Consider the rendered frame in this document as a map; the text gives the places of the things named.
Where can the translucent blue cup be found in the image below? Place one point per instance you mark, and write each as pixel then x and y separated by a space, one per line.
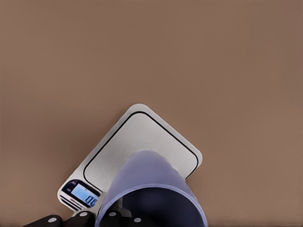
pixel 151 170

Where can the silver digital kitchen scale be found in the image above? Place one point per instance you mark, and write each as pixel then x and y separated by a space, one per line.
pixel 144 139

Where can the left gripper left finger black root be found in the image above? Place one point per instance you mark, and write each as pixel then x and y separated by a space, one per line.
pixel 80 220

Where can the left gripper right finger black root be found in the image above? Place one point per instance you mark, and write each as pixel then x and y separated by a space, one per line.
pixel 118 218

